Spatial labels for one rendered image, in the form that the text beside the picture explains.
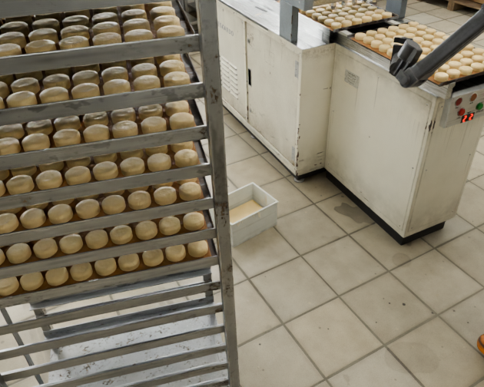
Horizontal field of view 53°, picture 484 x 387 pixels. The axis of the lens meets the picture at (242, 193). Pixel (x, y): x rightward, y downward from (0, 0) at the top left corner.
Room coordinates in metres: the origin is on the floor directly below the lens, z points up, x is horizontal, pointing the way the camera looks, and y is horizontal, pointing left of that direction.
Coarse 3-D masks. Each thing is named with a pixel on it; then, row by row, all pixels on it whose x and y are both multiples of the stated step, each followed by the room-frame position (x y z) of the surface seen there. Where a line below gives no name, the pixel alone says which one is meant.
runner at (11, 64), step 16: (80, 48) 0.79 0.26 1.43; (96, 48) 0.79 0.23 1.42; (112, 48) 0.80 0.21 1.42; (128, 48) 0.80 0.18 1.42; (144, 48) 0.81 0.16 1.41; (160, 48) 0.81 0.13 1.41; (176, 48) 0.82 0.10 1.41; (192, 48) 0.83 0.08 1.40; (0, 64) 0.76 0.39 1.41; (16, 64) 0.76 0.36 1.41; (32, 64) 0.77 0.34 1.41; (48, 64) 0.77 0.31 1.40; (64, 64) 0.78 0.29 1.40; (80, 64) 0.78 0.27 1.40
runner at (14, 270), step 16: (144, 240) 0.80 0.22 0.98; (160, 240) 0.80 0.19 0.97; (176, 240) 0.81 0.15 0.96; (192, 240) 0.82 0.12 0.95; (64, 256) 0.76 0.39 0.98; (80, 256) 0.76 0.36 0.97; (96, 256) 0.77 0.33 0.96; (112, 256) 0.78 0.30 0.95; (0, 272) 0.73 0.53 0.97; (16, 272) 0.73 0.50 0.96; (32, 272) 0.74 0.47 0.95
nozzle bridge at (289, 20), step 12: (288, 0) 2.37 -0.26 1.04; (300, 0) 2.28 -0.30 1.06; (312, 0) 2.26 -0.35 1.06; (324, 0) 2.33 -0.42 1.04; (336, 0) 2.36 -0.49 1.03; (396, 0) 2.66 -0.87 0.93; (288, 12) 2.37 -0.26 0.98; (396, 12) 2.65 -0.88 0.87; (288, 24) 2.37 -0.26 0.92; (288, 36) 2.37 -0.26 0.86
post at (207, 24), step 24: (216, 0) 0.81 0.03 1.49; (216, 24) 0.81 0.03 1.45; (216, 48) 0.81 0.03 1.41; (216, 72) 0.80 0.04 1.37; (216, 96) 0.80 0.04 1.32; (216, 120) 0.80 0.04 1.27; (216, 144) 0.80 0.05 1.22; (216, 168) 0.80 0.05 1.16; (216, 192) 0.80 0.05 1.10; (216, 216) 0.80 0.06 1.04
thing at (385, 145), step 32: (352, 64) 2.19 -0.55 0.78; (352, 96) 2.16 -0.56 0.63; (384, 96) 1.96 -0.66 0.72; (416, 96) 1.79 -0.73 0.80; (352, 128) 2.14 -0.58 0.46; (384, 128) 1.93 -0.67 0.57; (416, 128) 1.76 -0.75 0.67; (448, 128) 1.75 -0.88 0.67; (480, 128) 1.83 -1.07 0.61; (352, 160) 2.11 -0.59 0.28; (384, 160) 1.90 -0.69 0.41; (416, 160) 1.72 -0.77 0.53; (448, 160) 1.77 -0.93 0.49; (352, 192) 2.08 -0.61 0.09; (384, 192) 1.86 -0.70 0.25; (416, 192) 1.71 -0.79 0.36; (448, 192) 1.79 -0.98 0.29; (384, 224) 1.86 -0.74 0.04; (416, 224) 1.73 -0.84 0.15
